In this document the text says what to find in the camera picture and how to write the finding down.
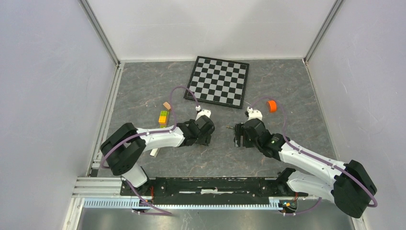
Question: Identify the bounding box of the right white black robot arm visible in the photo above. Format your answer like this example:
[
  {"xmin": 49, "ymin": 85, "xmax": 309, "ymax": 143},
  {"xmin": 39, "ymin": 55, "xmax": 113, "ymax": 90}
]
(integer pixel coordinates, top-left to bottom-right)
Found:
[{"xmin": 234, "ymin": 118, "xmax": 378, "ymax": 219}]

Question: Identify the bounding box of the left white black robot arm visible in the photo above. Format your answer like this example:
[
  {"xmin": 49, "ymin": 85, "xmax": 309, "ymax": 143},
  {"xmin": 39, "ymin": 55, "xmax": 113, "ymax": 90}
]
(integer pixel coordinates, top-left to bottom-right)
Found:
[{"xmin": 100, "ymin": 115, "xmax": 215, "ymax": 195}]

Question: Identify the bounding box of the orange tape roll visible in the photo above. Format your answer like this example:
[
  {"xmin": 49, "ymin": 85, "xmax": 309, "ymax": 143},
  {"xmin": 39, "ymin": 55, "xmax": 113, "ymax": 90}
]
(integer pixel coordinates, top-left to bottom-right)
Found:
[{"xmin": 266, "ymin": 100, "xmax": 277, "ymax": 113}]

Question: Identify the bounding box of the yellow green lego stack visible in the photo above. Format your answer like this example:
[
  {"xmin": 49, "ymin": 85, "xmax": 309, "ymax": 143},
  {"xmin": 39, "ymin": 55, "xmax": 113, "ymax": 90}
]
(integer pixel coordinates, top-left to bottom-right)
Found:
[{"xmin": 158, "ymin": 110, "xmax": 169, "ymax": 128}]

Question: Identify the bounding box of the small wooden block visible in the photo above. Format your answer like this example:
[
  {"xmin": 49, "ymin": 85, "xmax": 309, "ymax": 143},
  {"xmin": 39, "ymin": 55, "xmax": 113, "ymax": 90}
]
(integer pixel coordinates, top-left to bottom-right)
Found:
[{"xmin": 163, "ymin": 102, "xmax": 171, "ymax": 111}]

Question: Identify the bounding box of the white rectangular bar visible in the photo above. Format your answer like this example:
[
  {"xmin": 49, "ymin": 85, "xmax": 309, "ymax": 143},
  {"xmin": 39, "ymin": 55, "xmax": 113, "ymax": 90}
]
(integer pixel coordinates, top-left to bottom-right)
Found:
[{"xmin": 149, "ymin": 148, "xmax": 160, "ymax": 158}]

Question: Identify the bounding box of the black white chessboard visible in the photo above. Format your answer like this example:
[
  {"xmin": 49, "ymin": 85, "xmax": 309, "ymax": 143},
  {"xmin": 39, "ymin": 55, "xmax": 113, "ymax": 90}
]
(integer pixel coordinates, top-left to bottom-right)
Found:
[{"xmin": 184, "ymin": 56, "xmax": 249, "ymax": 109}]

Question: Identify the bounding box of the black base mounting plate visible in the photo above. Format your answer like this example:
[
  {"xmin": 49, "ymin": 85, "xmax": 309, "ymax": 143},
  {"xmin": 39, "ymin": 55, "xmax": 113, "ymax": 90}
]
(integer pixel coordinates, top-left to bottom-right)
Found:
[{"xmin": 136, "ymin": 177, "xmax": 308, "ymax": 205}]

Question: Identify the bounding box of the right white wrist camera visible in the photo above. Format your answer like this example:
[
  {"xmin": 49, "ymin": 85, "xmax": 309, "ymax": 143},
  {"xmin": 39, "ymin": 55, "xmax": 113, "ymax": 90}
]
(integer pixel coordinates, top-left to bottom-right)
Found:
[{"xmin": 246, "ymin": 107, "xmax": 263, "ymax": 121}]

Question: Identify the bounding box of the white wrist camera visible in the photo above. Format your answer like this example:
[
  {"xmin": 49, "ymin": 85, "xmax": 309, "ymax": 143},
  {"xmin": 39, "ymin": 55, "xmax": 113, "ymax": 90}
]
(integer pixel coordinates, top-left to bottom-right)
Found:
[
  {"xmin": 246, "ymin": 107, "xmax": 263, "ymax": 121},
  {"xmin": 195, "ymin": 105, "xmax": 211, "ymax": 120}
]

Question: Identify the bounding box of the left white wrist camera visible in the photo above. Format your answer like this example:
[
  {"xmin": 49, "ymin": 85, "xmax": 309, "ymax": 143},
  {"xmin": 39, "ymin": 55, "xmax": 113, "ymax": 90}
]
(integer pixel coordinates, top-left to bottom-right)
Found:
[{"xmin": 195, "ymin": 105, "xmax": 211, "ymax": 120}]

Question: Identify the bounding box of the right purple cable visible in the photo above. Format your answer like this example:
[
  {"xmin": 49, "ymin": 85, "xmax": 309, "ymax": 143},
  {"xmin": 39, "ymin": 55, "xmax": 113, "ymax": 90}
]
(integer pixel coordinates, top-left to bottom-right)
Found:
[{"xmin": 247, "ymin": 96, "xmax": 379, "ymax": 208}]

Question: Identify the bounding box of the aluminium frame rail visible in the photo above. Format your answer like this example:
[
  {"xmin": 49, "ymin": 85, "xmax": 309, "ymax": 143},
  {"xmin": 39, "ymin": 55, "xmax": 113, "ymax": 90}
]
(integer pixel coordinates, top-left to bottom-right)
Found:
[{"xmin": 62, "ymin": 177, "xmax": 141, "ymax": 230}]

